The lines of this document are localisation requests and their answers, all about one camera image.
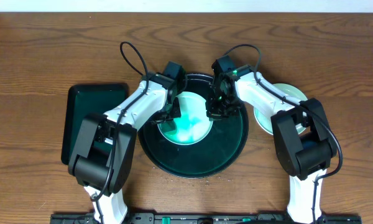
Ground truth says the green sponge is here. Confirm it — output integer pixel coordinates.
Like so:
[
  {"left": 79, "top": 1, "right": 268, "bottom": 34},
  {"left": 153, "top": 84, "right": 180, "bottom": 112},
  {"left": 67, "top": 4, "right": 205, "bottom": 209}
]
[{"left": 162, "top": 120, "right": 190, "bottom": 142}]

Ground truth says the light green back plate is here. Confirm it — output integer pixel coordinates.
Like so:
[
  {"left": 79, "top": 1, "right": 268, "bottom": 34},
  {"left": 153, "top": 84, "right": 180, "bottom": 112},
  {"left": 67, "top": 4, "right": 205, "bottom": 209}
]
[{"left": 158, "top": 91, "right": 213, "bottom": 145}]

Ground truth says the light green plate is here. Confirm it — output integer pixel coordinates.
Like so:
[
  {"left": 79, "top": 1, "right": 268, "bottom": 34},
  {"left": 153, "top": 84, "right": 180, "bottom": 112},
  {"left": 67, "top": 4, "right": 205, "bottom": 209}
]
[
  {"left": 254, "top": 83, "right": 308, "bottom": 135},
  {"left": 158, "top": 91, "right": 213, "bottom": 145}
]

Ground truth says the light green front plate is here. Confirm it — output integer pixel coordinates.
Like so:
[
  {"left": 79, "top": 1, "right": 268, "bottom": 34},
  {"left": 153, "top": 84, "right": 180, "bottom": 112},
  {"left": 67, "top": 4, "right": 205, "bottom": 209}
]
[{"left": 254, "top": 83, "right": 308, "bottom": 135}]

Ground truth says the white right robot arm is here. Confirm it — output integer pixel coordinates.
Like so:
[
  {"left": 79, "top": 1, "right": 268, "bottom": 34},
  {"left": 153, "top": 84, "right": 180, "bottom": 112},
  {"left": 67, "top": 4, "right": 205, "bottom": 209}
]
[{"left": 206, "top": 64, "right": 343, "bottom": 223}]

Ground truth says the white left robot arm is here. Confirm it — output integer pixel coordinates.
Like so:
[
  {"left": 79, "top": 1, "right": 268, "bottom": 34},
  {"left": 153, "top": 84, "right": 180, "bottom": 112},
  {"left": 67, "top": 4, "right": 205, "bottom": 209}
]
[{"left": 68, "top": 72, "right": 188, "bottom": 223}]

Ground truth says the round dark green tray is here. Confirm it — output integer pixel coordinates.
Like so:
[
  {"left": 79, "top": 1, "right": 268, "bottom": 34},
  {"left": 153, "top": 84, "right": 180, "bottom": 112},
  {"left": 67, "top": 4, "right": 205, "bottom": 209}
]
[{"left": 138, "top": 73, "right": 249, "bottom": 178}]

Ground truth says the rectangular dark green tray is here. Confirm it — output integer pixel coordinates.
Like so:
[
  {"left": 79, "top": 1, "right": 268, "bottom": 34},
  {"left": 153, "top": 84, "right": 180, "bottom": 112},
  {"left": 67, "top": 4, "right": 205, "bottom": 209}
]
[{"left": 61, "top": 83, "right": 129, "bottom": 165}]

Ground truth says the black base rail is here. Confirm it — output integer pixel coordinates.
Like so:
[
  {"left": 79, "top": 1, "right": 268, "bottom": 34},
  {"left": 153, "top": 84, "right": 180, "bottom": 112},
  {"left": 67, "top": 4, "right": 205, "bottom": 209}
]
[{"left": 50, "top": 213, "right": 362, "bottom": 224}]

